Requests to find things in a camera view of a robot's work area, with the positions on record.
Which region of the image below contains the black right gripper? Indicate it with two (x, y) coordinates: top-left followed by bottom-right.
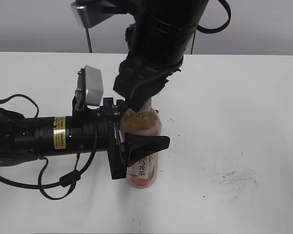
(113, 54), (183, 112)

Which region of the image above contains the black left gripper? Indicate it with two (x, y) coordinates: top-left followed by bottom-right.
(70, 97), (170, 180)

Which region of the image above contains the peach oolong tea bottle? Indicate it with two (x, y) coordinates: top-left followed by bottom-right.
(120, 108), (162, 189)

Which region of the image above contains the white bottle cap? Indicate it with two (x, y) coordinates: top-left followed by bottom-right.
(138, 98), (152, 113)

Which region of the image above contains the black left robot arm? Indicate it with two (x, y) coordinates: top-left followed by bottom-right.
(0, 97), (170, 179)

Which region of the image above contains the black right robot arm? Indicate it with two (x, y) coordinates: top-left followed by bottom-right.
(113, 0), (208, 112)

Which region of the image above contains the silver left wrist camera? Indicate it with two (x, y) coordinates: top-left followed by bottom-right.
(74, 65), (104, 109)

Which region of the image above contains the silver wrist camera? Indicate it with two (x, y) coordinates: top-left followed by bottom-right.
(74, 65), (104, 109)
(70, 0), (127, 29)

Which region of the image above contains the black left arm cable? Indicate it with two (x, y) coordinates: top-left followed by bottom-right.
(0, 94), (98, 200)

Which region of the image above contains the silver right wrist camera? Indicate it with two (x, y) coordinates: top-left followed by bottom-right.
(70, 0), (127, 29)

